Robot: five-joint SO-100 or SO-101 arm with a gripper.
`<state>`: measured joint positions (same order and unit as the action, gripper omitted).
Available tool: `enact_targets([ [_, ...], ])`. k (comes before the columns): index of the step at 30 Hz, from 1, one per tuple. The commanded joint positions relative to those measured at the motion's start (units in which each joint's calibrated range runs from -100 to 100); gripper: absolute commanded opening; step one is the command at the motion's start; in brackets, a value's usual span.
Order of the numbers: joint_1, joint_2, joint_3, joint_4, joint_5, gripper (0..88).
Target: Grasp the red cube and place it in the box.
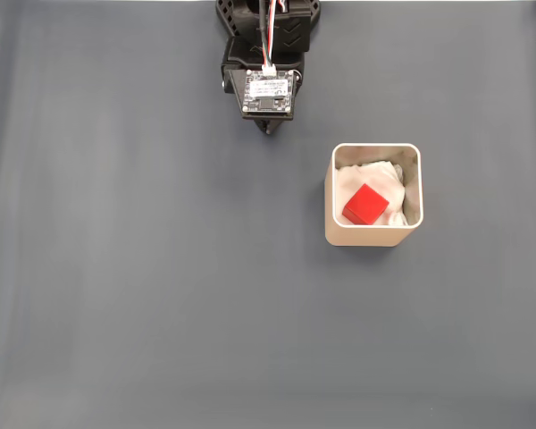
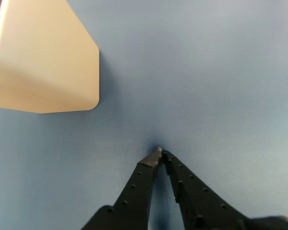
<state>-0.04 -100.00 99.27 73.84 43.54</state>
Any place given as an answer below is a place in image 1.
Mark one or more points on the camera circuit board with mount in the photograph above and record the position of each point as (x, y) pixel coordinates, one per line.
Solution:
(268, 94)

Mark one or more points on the beige square box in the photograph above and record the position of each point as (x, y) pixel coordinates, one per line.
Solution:
(366, 234)

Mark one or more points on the red cube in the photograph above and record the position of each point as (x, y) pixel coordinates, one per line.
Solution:
(365, 204)

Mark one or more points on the blue-grey table mat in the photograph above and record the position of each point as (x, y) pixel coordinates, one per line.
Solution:
(205, 313)

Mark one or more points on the white crumpled tissue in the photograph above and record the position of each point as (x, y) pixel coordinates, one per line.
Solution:
(375, 176)

